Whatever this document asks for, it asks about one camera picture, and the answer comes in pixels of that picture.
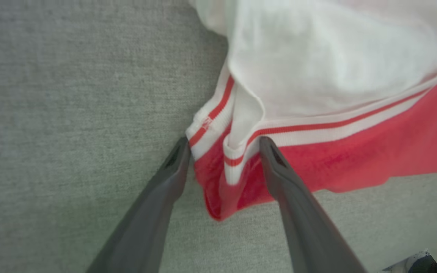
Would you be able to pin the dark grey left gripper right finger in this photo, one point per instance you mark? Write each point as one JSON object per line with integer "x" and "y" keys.
{"x": 309, "y": 235}

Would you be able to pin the grey fabric sofa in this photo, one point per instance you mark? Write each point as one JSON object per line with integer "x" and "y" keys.
{"x": 70, "y": 113}

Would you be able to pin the red garment with white trim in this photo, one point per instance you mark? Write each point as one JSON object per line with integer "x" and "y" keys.
{"x": 336, "y": 57}

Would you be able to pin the dark robot base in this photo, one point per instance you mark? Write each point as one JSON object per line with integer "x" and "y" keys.
{"x": 427, "y": 265}

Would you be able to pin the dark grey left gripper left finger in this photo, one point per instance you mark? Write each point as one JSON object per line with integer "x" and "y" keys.
{"x": 146, "y": 227}

